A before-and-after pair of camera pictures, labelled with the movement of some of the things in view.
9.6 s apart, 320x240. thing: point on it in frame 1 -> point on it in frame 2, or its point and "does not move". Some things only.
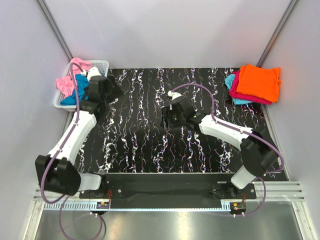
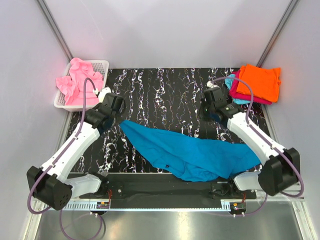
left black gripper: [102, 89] -> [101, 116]
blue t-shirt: [82, 85] -> [189, 158]
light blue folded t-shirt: [229, 79] does not move
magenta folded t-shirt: [235, 94] does not move
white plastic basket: [102, 66] does not move
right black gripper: [167, 112] -> [203, 104]
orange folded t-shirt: [260, 82] does not move
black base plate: [169, 190] does not move
